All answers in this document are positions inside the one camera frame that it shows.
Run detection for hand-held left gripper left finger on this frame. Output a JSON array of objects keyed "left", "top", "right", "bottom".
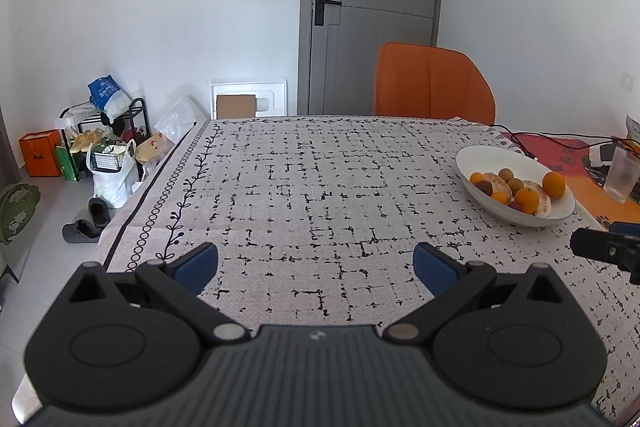
[{"left": 64, "top": 242, "right": 251, "bottom": 347}]

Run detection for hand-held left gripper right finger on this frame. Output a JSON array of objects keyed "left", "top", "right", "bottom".
[{"left": 382, "top": 242, "right": 576, "bottom": 345}]

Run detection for peeled pomelo piece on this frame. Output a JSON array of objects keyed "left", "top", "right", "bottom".
[
  {"left": 525, "top": 182, "right": 552, "bottom": 219},
  {"left": 480, "top": 172, "right": 513, "bottom": 200}
]

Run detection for large orange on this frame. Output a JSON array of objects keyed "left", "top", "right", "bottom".
[
  {"left": 542, "top": 171, "right": 567, "bottom": 200},
  {"left": 515, "top": 187, "right": 541, "bottom": 214}
]

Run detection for white ceramic bowl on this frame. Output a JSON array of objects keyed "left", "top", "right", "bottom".
[{"left": 455, "top": 145, "right": 577, "bottom": 227}]

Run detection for translucent plastic cup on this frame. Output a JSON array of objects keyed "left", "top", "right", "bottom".
[{"left": 603, "top": 147, "right": 640, "bottom": 204}]

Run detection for red orange mat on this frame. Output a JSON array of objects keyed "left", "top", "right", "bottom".
[{"left": 495, "top": 129, "right": 640, "bottom": 228}]

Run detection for white power adapter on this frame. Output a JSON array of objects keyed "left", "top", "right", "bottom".
[{"left": 590, "top": 143, "right": 618, "bottom": 166}]

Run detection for dark grey slipper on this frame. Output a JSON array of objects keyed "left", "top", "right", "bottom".
[
  {"left": 88, "top": 197, "right": 112, "bottom": 228},
  {"left": 62, "top": 219, "right": 103, "bottom": 245}
]

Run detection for white plastic bag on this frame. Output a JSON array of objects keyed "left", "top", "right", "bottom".
[{"left": 86, "top": 139, "right": 138, "bottom": 209}]

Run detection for black white patterned tablecloth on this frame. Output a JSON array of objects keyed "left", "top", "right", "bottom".
[{"left": 102, "top": 116, "right": 640, "bottom": 423}]

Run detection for tan paper bag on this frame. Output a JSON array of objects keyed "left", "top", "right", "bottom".
[{"left": 135, "top": 132, "right": 176, "bottom": 165}]

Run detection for clear plastic bag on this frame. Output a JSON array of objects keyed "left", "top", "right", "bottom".
[{"left": 154, "top": 94, "right": 206, "bottom": 142}]

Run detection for black shoe rack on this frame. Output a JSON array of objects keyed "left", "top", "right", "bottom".
[{"left": 60, "top": 98, "right": 152, "bottom": 180}]

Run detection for brown cardboard piece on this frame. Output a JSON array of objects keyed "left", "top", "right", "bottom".
[{"left": 216, "top": 94, "right": 257, "bottom": 120}]

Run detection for green paper bag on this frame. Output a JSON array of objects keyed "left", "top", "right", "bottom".
[{"left": 55, "top": 144, "right": 81, "bottom": 182}]

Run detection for yellow sandals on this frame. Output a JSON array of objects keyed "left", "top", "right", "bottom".
[{"left": 69, "top": 129, "right": 103, "bottom": 154}]

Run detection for green cushion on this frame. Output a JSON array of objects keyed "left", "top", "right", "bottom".
[{"left": 0, "top": 183, "right": 42, "bottom": 248}]

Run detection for orange chair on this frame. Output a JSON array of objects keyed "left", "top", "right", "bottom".
[{"left": 374, "top": 42, "right": 497, "bottom": 126}]

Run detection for white foam packaging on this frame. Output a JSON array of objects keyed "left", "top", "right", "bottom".
[{"left": 210, "top": 77, "right": 290, "bottom": 120}]

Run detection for blue white bag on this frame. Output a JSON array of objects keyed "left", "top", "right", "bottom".
[{"left": 87, "top": 76, "right": 133, "bottom": 120}]

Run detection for orange paper bag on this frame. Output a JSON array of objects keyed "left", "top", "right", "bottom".
[{"left": 19, "top": 129, "right": 63, "bottom": 178}]

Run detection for grey door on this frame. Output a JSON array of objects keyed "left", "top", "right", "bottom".
[{"left": 298, "top": 0, "right": 445, "bottom": 116}]

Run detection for black cable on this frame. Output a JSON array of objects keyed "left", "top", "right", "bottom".
[{"left": 492, "top": 124, "right": 626, "bottom": 158}]

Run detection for black door handle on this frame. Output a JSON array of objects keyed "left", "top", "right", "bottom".
[{"left": 314, "top": 0, "right": 343, "bottom": 26}]

